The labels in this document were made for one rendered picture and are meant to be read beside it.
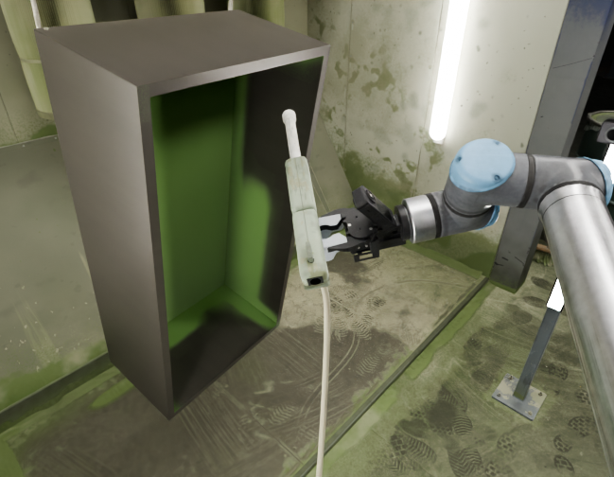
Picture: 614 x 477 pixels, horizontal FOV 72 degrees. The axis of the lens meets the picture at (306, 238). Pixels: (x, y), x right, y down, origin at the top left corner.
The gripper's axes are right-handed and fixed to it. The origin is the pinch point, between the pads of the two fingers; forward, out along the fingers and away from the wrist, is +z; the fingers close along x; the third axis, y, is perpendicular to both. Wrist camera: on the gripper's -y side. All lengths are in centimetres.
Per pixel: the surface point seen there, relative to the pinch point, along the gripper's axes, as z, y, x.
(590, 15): -147, 53, 131
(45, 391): 139, 113, 32
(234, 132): 20, 30, 76
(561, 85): -138, 82, 122
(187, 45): 17, -20, 45
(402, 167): -68, 157, 161
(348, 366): -1, 155, 28
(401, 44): -77, 85, 198
